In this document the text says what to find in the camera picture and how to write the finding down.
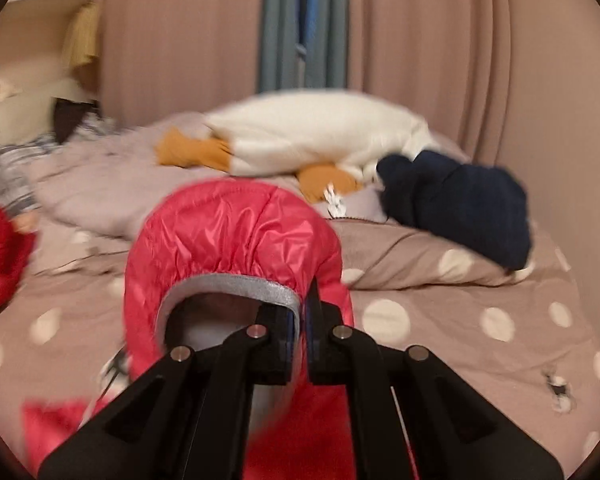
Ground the pink-red puffer jacket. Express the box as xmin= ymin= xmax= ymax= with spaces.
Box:
xmin=21 ymin=176 xmax=422 ymax=480

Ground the brown polka dot duvet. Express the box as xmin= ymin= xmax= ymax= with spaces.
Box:
xmin=0 ymin=220 xmax=600 ymax=474

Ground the navy blue garment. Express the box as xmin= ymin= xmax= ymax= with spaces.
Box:
xmin=376 ymin=151 xmax=532 ymax=271

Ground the light grey blanket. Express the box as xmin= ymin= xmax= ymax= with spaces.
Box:
xmin=28 ymin=110 xmax=389 ymax=242

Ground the white goose plush toy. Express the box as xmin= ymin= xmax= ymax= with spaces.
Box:
xmin=155 ymin=90 xmax=440 ymax=203

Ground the plaid pillow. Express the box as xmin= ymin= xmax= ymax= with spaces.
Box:
xmin=0 ymin=115 xmax=117 ymax=216

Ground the black garment by pillow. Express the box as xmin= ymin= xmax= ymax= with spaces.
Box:
xmin=52 ymin=98 xmax=102 ymax=144

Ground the pink curtain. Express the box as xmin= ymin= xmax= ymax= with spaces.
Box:
xmin=97 ymin=0 xmax=600 ymax=172

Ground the blue-grey curtain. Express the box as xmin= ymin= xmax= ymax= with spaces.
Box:
xmin=257 ymin=0 xmax=349 ymax=93

